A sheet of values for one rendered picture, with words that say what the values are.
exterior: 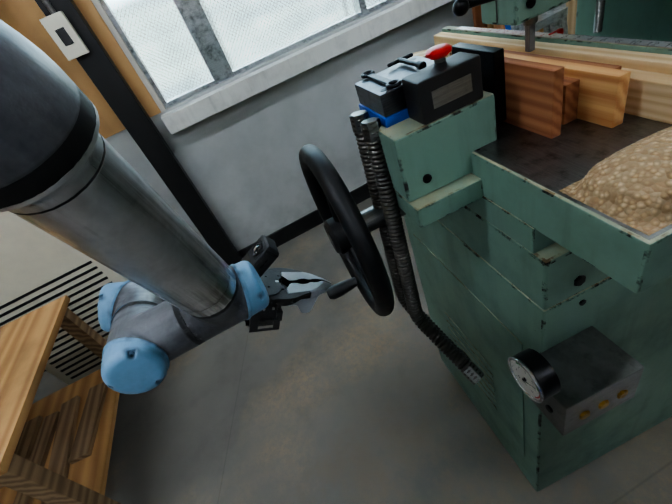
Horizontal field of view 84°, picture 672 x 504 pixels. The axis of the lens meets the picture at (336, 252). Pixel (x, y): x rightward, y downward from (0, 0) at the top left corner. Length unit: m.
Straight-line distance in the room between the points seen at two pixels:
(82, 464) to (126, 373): 1.09
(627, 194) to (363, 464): 1.05
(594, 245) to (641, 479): 0.90
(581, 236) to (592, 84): 0.18
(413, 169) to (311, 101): 1.47
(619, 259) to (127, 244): 0.41
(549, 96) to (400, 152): 0.17
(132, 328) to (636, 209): 0.55
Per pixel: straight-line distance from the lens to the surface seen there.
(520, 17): 0.59
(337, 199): 0.45
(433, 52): 0.48
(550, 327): 0.60
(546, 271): 0.51
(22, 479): 1.30
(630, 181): 0.40
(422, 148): 0.47
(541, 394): 0.54
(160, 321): 0.52
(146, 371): 0.53
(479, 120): 0.51
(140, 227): 0.32
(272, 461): 1.38
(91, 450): 1.60
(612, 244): 0.40
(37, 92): 0.25
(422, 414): 1.28
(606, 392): 0.63
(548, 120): 0.51
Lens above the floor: 1.15
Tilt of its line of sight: 38 degrees down
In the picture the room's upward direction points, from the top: 24 degrees counter-clockwise
